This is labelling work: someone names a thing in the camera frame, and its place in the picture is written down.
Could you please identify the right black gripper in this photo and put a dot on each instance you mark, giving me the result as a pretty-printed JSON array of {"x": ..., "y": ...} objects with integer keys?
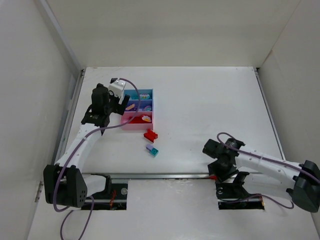
[{"x": 210, "y": 149}]

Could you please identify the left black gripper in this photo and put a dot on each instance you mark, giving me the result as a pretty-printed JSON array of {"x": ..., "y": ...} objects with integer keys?
[{"x": 122, "y": 105}]

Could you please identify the red half round lego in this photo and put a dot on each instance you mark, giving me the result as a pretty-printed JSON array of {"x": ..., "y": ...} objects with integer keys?
[{"x": 213, "y": 177}]

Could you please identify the red slope lego brick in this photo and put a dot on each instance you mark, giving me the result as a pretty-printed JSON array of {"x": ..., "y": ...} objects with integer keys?
[{"x": 136, "y": 120}]

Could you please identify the teal flower face lego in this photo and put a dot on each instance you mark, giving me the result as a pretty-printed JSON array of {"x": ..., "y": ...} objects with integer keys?
[{"x": 145, "y": 96}]

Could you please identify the red flower round lego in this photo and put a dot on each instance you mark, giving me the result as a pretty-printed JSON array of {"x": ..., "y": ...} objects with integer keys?
[{"x": 146, "y": 119}]

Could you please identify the purple lotus lego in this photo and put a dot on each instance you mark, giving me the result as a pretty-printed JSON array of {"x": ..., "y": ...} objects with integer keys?
[{"x": 147, "y": 109}]

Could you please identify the purple butterfly lego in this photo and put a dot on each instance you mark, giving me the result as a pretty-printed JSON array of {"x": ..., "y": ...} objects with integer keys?
[{"x": 130, "y": 107}]

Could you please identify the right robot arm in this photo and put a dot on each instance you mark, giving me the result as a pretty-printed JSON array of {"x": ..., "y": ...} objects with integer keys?
[{"x": 243, "y": 173}]

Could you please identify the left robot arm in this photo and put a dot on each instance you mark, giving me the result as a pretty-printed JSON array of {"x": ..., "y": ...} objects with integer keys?
[{"x": 64, "y": 183}]

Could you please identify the purple container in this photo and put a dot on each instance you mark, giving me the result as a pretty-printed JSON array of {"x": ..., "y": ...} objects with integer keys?
[{"x": 140, "y": 105}]

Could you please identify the large red lego piece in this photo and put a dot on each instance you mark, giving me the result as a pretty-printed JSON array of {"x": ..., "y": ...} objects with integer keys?
[{"x": 150, "y": 135}]

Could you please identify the flat lavender lego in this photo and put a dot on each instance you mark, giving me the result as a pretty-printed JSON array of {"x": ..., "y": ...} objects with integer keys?
[{"x": 149, "y": 147}]

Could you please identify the small teal square lego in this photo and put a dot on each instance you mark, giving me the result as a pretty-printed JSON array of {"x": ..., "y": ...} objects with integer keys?
[{"x": 154, "y": 152}]

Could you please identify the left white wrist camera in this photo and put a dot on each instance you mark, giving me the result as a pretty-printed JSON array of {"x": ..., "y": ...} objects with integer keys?
[{"x": 116, "y": 89}]

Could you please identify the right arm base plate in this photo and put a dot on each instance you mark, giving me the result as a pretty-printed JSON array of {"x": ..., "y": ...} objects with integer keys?
[{"x": 234, "y": 197}]

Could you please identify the aluminium rail front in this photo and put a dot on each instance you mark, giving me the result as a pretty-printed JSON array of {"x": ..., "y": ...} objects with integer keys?
[{"x": 155, "y": 176}]

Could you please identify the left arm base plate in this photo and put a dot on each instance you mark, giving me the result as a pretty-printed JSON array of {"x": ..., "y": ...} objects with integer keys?
[{"x": 115, "y": 200}]

